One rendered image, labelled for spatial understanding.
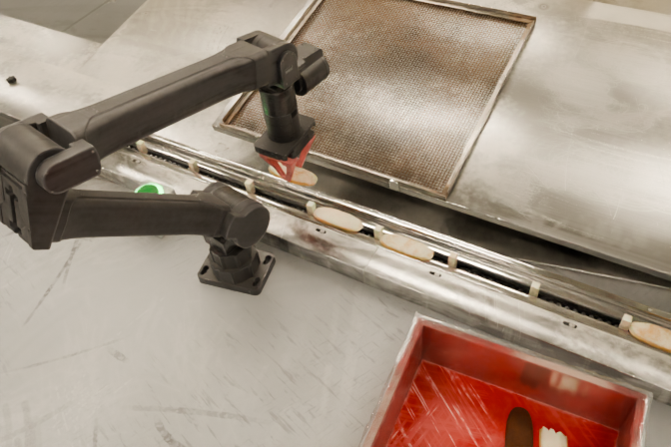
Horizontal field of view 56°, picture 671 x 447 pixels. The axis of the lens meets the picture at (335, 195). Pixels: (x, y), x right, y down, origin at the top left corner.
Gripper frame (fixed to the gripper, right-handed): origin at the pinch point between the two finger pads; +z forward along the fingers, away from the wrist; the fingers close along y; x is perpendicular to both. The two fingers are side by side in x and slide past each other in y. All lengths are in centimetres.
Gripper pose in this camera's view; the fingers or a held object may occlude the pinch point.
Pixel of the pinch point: (292, 170)
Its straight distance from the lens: 114.2
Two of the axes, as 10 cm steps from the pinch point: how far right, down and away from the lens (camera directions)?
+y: 4.8, -6.7, 5.7
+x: -8.7, -3.0, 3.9
